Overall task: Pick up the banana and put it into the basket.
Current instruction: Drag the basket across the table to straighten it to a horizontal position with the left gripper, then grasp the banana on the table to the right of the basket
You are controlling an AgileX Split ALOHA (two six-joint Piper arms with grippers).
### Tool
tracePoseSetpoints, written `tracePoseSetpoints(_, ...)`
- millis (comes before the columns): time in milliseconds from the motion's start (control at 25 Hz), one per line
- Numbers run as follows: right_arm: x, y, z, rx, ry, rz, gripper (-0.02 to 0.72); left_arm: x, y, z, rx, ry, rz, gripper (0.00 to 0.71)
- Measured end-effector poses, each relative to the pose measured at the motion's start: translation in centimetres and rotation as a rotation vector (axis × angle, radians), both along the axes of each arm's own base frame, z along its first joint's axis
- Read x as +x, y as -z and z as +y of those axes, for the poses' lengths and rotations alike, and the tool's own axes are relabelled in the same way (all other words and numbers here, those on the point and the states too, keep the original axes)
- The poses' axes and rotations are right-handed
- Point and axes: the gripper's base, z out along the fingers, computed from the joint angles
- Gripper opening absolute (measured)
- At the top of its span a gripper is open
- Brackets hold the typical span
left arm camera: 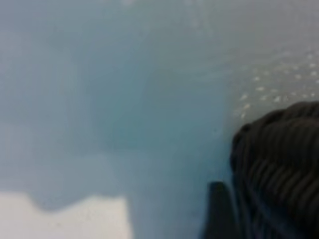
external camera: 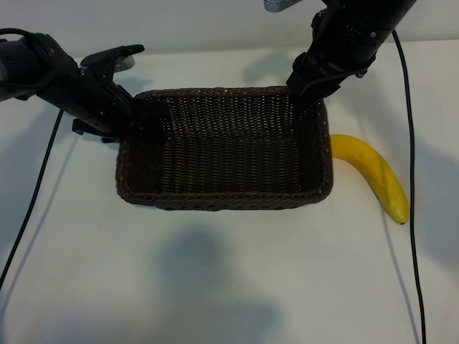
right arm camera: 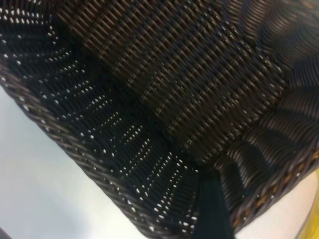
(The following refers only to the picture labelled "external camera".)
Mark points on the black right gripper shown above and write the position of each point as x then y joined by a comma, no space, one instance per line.
348,43

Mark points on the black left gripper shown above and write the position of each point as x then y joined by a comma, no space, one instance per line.
97,107

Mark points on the dark brown wicker basket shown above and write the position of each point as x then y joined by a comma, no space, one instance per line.
229,161

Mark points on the yellow banana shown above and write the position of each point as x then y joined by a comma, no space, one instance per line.
383,179

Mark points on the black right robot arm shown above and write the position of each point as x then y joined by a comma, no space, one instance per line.
394,9

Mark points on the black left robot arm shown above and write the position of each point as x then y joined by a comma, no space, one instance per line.
25,64

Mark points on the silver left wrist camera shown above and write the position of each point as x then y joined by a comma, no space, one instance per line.
123,63

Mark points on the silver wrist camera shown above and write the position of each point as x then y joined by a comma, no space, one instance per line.
278,4
123,63

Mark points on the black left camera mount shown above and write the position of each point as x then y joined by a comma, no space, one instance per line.
107,55

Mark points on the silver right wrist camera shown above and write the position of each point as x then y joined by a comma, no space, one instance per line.
278,4

